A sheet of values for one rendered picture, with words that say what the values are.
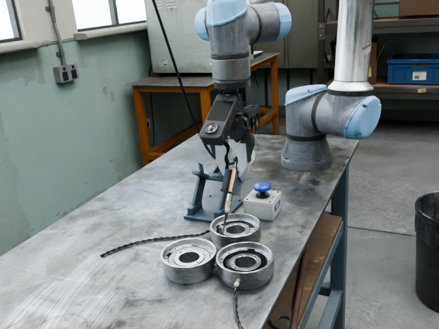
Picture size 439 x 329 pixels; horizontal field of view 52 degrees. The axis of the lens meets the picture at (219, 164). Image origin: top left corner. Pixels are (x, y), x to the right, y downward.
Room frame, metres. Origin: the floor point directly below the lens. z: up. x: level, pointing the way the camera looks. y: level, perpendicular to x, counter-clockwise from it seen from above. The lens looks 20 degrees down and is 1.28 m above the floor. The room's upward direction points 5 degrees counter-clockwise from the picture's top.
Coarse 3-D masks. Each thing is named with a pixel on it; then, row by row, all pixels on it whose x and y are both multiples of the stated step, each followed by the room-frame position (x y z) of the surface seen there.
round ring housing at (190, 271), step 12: (180, 240) 0.78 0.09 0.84; (192, 240) 0.79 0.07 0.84; (204, 240) 0.78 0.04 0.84; (168, 252) 0.76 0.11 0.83; (180, 252) 0.76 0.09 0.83; (192, 252) 0.76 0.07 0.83; (168, 264) 0.70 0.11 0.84; (180, 264) 0.71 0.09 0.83; (192, 264) 0.71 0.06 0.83; (204, 264) 0.70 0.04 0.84; (168, 276) 0.72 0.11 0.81; (180, 276) 0.69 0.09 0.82; (192, 276) 0.69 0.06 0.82; (204, 276) 0.70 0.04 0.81
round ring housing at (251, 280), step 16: (224, 256) 0.73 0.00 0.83; (240, 256) 0.73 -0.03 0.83; (256, 256) 0.72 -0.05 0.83; (272, 256) 0.70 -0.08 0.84; (224, 272) 0.67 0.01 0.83; (240, 272) 0.66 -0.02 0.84; (256, 272) 0.66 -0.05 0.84; (272, 272) 0.68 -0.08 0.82; (240, 288) 0.66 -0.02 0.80; (256, 288) 0.66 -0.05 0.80
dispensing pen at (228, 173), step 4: (236, 160) 0.88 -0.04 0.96; (236, 164) 0.88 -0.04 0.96; (236, 168) 0.88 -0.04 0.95; (228, 172) 0.86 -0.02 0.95; (224, 176) 0.86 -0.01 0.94; (228, 176) 0.85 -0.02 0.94; (224, 180) 0.85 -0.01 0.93; (228, 180) 0.85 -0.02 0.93; (224, 184) 0.85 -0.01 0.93; (228, 184) 0.84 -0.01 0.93; (224, 188) 0.84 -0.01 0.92; (228, 188) 0.84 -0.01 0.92; (224, 192) 0.85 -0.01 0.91; (228, 192) 0.84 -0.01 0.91; (228, 196) 0.84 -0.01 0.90; (232, 196) 0.84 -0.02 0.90; (228, 200) 0.84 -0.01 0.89; (232, 200) 0.84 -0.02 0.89; (228, 204) 0.84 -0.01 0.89; (228, 208) 0.83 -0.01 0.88; (228, 212) 0.83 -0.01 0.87; (224, 220) 0.82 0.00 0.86; (224, 224) 0.82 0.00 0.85
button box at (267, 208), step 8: (256, 192) 0.98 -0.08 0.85; (272, 192) 0.97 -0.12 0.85; (280, 192) 0.97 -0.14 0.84; (248, 200) 0.93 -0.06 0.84; (256, 200) 0.93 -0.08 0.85; (264, 200) 0.93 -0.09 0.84; (272, 200) 0.92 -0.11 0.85; (280, 200) 0.96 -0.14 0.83; (248, 208) 0.93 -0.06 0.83; (256, 208) 0.92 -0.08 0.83; (264, 208) 0.92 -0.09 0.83; (272, 208) 0.91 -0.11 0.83; (280, 208) 0.96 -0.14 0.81; (256, 216) 0.92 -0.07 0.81; (264, 216) 0.92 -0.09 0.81; (272, 216) 0.91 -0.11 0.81
